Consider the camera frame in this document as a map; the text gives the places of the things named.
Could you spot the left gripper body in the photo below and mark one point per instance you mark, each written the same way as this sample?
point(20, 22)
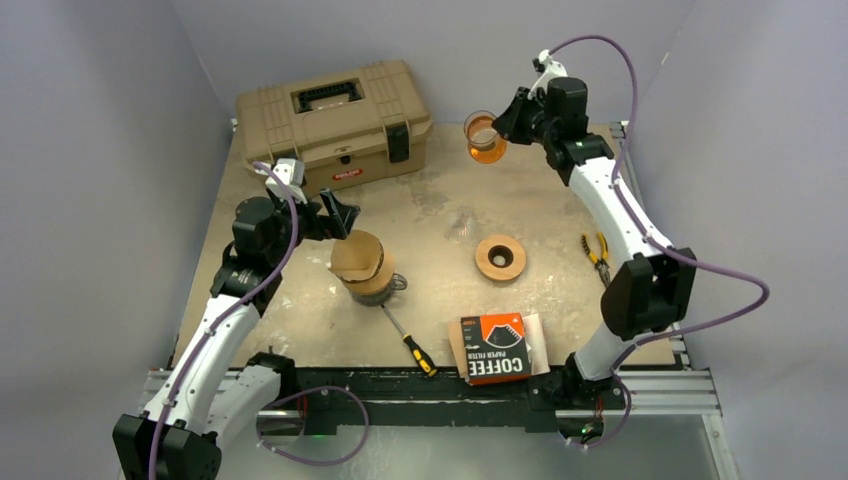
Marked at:
point(315, 226)

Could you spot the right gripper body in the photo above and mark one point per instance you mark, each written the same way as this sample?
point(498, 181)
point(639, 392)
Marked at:
point(529, 123)

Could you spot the orange glass carafe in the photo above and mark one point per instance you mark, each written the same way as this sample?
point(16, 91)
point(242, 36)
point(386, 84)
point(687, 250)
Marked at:
point(484, 144)

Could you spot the brown paper coffee filter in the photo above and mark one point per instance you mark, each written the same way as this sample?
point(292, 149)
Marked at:
point(356, 257)

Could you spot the wooden ring holder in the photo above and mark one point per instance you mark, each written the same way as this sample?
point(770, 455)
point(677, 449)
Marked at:
point(500, 258)
point(382, 275)

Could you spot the clear glass dripper cone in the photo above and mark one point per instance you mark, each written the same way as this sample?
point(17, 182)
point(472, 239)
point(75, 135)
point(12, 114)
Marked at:
point(462, 227)

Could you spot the coffee paper filter box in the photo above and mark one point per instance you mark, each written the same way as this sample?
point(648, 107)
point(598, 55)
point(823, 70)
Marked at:
point(495, 349)

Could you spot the smoky glass carafe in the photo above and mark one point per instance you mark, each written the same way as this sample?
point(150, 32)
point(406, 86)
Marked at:
point(397, 283)

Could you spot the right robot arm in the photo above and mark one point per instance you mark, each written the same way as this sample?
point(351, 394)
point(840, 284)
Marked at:
point(651, 287)

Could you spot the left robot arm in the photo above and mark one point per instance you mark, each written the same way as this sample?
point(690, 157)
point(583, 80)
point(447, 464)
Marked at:
point(182, 431)

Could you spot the tan plastic toolbox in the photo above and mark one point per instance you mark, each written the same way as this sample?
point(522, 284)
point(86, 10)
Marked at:
point(348, 128)

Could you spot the yellow black screwdriver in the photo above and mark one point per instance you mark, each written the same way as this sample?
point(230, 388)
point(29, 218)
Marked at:
point(421, 358)

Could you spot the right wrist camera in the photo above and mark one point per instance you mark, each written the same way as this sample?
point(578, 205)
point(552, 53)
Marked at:
point(548, 69)

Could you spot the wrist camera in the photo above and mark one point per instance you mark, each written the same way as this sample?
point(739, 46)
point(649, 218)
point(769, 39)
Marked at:
point(284, 178)
point(548, 69)

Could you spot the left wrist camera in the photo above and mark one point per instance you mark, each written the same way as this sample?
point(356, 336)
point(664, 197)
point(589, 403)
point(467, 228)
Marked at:
point(284, 178)

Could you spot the yellow handled pliers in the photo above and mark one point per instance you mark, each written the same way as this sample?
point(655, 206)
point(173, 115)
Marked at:
point(600, 260)

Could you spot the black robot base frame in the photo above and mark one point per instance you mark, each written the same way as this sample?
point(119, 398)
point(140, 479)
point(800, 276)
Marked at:
point(326, 398)

